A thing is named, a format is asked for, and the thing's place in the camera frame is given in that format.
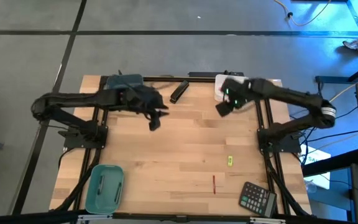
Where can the white printed box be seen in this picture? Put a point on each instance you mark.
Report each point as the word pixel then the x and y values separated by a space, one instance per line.
pixel 317 161

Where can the black desk calculator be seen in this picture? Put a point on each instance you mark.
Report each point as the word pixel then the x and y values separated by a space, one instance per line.
pixel 256 199

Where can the black stapler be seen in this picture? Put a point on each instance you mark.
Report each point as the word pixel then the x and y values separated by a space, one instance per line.
pixel 179 92

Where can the black aluminium table frame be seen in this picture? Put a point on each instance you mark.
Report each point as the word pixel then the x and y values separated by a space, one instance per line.
pixel 197 79

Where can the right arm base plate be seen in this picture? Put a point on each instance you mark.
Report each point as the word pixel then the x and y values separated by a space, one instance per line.
pixel 292 146

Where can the yellow-green eraser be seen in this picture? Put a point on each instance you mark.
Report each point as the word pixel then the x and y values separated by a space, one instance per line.
pixel 230 160

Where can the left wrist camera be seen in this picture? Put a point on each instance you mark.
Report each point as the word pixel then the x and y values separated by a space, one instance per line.
pixel 154 125

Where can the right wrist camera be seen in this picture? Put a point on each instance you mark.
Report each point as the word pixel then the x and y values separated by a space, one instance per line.
pixel 223 109

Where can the black desk beam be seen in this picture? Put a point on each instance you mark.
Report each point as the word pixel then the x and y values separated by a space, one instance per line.
pixel 337 161

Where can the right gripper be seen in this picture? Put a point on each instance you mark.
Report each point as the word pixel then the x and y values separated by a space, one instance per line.
pixel 241 91

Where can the black gantry beam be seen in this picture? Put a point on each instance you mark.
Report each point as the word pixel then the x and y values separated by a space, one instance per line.
pixel 26 217

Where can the person's shoe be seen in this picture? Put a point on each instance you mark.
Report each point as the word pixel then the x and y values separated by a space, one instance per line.
pixel 357 44

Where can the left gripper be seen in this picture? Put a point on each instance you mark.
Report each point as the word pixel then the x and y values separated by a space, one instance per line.
pixel 141 98

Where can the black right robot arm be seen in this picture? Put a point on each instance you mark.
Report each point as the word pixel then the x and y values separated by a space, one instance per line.
pixel 291 95

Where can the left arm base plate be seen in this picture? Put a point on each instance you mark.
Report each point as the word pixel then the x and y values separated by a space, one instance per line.
pixel 73 143

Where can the black desk leg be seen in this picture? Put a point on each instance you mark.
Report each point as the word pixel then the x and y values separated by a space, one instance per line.
pixel 331 79

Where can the white plastic bin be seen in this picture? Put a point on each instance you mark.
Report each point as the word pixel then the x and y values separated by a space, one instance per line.
pixel 217 81

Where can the dark blue plastic bin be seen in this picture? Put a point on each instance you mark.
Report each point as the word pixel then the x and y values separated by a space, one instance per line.
pixel 126 79

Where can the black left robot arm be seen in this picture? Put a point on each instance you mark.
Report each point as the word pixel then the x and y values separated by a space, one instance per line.
pixel 73 98

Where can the grey pen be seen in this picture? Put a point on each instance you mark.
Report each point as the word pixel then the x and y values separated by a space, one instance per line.
pixel 100 185

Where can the teal green plastic bin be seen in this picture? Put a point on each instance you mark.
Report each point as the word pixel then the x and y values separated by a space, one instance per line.
pixel 109 186

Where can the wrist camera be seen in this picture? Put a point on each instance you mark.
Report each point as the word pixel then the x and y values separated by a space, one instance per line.
pixel 223 109
pixel 154 125

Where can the silver aluminium upright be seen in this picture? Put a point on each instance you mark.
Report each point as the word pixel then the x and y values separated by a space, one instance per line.
pixel 267 220
pixel 95 217

